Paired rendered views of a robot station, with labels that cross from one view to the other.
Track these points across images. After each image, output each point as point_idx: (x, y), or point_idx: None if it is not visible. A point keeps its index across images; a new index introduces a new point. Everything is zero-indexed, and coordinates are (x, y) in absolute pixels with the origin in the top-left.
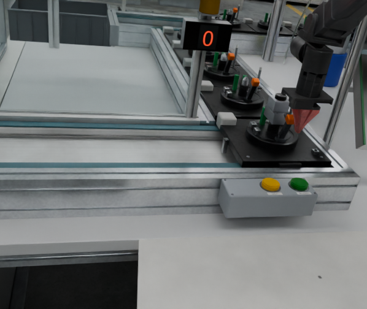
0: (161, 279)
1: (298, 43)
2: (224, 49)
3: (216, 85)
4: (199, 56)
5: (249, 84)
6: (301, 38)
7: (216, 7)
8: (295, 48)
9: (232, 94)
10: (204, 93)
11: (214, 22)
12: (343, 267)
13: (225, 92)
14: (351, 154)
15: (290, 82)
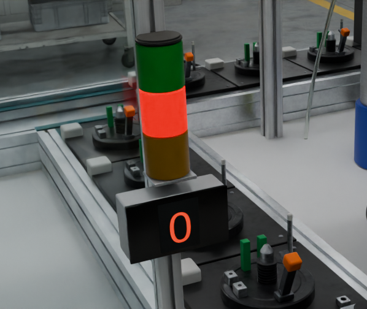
0: None
1: None
2: (219, 237)
3: (204, 260)
4: (166, 257)
5: (269, 237)
6: None
7: (183, 162)
8: None
9: (247, 286)
10: (187, 293)
11: (185, 189)
12: None
13: (231, 285)
14: None
15: (332, 180)
